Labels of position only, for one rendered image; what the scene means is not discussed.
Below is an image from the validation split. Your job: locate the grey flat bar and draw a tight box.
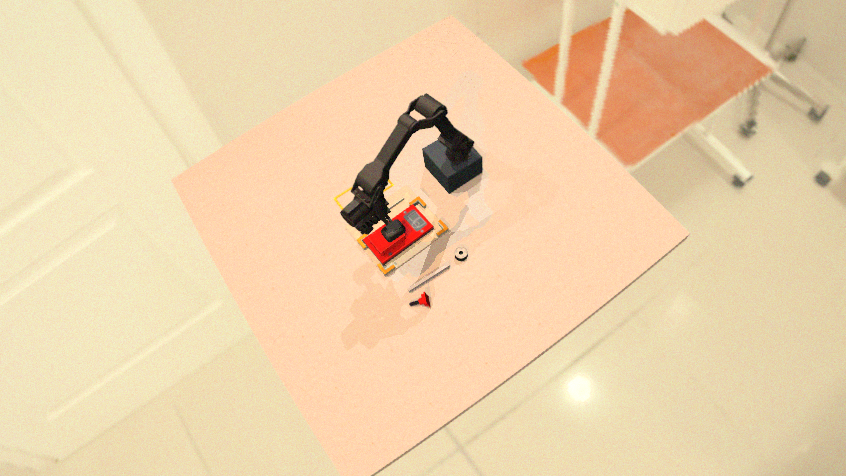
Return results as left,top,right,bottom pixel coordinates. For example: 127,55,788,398
408,263,450,293

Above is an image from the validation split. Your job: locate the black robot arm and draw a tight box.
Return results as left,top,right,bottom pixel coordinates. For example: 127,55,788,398
340,93,474,235

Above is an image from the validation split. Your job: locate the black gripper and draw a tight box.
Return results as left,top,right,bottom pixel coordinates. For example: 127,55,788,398
369,199,406,243

